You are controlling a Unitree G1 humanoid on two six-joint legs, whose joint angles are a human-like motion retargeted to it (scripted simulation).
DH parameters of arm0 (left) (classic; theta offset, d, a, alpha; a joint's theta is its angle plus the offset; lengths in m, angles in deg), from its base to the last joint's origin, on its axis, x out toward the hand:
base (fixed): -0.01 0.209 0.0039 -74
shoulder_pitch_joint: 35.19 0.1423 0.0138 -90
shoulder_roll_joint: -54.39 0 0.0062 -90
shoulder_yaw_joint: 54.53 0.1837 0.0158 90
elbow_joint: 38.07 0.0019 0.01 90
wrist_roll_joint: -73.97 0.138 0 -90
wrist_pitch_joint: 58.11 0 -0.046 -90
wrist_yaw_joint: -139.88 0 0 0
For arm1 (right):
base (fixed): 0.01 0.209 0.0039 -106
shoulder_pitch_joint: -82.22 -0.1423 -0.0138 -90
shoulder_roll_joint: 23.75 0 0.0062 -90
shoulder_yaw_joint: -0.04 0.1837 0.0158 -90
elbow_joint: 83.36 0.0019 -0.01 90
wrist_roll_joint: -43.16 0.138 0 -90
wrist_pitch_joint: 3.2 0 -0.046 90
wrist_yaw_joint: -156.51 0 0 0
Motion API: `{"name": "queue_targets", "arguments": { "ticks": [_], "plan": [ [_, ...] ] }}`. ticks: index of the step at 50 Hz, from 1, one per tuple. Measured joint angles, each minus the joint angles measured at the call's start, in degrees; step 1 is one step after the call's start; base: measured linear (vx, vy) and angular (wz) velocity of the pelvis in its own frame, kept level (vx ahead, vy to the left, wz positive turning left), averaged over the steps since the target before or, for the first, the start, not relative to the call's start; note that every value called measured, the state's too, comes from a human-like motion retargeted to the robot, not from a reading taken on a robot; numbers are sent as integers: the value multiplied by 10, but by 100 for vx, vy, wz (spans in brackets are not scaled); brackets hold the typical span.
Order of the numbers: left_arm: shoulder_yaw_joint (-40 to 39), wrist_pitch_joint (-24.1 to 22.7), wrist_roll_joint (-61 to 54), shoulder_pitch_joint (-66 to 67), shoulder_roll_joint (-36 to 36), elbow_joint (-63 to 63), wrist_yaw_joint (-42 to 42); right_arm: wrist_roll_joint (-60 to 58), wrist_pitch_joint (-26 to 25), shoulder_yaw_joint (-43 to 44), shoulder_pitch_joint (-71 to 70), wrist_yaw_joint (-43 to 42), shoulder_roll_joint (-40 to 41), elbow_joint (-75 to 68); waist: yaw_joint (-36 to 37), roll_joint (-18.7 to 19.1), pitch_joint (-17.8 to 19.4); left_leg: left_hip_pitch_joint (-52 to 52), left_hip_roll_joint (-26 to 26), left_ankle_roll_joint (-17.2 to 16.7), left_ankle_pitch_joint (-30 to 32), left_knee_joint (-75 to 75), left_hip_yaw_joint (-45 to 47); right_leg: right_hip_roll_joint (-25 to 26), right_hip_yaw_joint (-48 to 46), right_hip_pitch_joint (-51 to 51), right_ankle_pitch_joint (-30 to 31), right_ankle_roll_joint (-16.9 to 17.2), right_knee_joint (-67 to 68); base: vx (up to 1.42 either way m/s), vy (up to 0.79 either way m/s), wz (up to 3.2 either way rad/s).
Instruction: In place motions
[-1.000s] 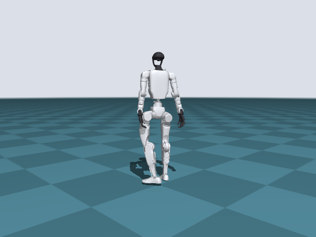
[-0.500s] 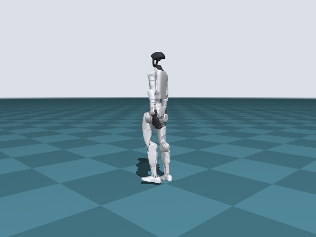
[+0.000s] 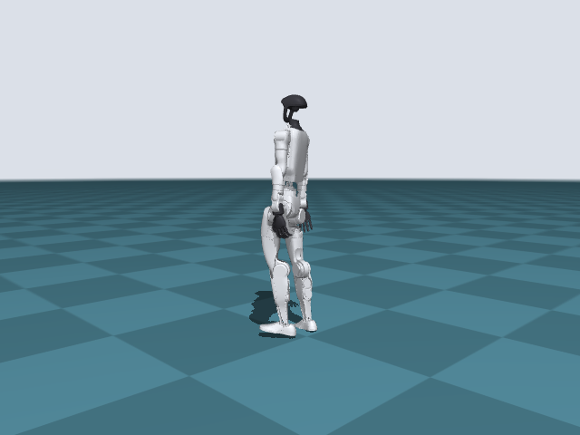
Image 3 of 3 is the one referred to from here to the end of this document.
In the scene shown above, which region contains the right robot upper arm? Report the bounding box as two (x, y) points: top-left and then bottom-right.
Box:
(303, 135), (309, 178)

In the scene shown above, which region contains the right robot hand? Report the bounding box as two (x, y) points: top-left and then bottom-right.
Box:
(299, 201), (313, 233)

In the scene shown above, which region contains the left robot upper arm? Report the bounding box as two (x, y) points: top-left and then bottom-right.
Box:
(270, 130), (291, 176)

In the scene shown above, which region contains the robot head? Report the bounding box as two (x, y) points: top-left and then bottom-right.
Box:
(281, 94), (307, 131)

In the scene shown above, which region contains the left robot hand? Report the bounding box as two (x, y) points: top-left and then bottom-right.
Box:
(272, 203), (292, 239)

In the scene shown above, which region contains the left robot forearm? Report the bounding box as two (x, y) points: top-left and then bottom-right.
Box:
(271, 166), (285, 213)

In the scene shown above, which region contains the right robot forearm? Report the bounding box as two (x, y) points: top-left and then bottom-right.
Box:
(296, 175), (308, 208)

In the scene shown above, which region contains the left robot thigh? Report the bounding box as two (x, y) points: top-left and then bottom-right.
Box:
(261, 203), (291, 276)

